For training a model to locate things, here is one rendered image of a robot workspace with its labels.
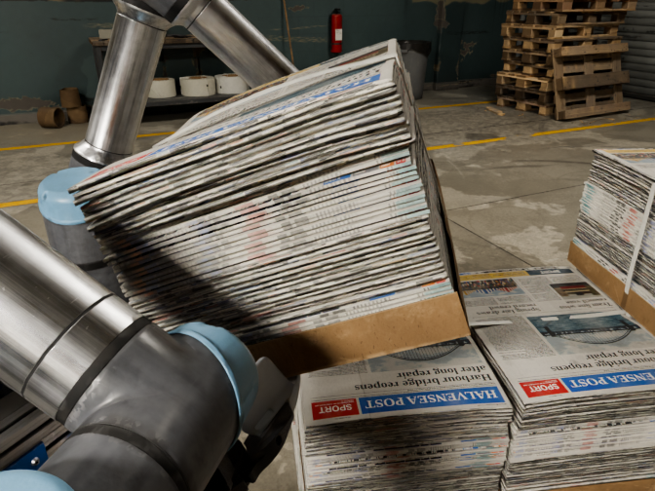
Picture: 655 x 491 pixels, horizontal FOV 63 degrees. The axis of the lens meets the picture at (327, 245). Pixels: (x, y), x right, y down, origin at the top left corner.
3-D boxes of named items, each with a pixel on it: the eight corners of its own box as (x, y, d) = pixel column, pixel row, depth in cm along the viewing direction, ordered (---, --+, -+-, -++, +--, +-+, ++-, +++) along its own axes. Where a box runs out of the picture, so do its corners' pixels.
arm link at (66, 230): (42, 268, 88) (21, 190, 82) (62, 235, 100) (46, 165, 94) (118, 261, 90) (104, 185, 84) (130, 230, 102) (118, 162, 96)
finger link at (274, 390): (301, 327, 48) (234, 397, 42) (325, 379, 50) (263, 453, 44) (277, 325, 50) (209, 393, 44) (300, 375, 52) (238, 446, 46)
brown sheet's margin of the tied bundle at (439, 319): (227, 320, 66) (212, 290, 65) (458, 257, 59) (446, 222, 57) (175, 404, 52) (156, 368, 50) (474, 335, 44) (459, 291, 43)
